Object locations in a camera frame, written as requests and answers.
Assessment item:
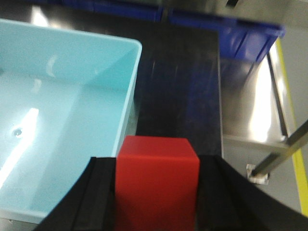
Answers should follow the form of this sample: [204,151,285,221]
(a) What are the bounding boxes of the blue crate on floor shelf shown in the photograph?
[168,9,286,62]

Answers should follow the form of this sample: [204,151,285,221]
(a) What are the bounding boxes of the light blue plastic bin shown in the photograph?
[0,19,142,224]

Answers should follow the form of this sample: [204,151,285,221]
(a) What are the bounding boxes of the red cube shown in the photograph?
[115,136,200,231]

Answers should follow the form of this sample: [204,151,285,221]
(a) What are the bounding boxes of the black mat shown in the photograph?
[137,23,222,156]

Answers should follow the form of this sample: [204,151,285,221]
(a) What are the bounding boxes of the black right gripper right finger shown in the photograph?
[197,155,308,231]

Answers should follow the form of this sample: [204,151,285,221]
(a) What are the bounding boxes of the steel table leg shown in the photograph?
[252,120,308,177]

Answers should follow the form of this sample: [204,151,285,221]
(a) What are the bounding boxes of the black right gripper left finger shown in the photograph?
[35,157,116,231]

